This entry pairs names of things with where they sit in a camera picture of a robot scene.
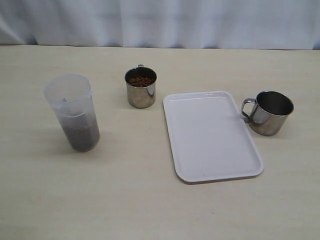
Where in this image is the steel mug with kibble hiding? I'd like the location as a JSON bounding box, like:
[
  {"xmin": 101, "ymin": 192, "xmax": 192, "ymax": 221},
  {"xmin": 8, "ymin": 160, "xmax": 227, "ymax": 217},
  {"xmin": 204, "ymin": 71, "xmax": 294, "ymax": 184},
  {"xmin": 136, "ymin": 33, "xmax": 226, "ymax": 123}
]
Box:
[{"xmin": 124, "ymin": 64, "xmax": 157, "ymax": 109}]

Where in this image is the white plastic tray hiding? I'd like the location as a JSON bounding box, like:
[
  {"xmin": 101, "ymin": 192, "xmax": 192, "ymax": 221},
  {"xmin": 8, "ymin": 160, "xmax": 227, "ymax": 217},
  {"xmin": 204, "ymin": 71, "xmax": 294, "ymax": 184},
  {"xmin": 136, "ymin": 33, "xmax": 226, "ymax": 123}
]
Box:
[{"xmin": 163, "ymin": 90, "xmax": 264, "ymax": 184}]

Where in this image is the translucent plastic pitcher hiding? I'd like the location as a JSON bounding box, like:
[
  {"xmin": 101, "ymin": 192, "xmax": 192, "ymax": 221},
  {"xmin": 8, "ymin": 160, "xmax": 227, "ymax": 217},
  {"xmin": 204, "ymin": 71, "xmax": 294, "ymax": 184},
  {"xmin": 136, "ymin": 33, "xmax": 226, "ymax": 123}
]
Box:
[{"xmin": 43, "ymin": 73, "xmax": 100, "ymax": 152}]

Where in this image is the white backdrop curtain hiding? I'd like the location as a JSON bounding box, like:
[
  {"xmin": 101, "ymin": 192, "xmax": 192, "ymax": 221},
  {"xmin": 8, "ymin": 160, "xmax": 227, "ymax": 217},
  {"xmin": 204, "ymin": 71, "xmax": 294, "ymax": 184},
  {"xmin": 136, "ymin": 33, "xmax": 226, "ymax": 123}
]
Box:
[{"xmin": 0, "ymin": 0, "xmax": 320, "ymax": 50}]

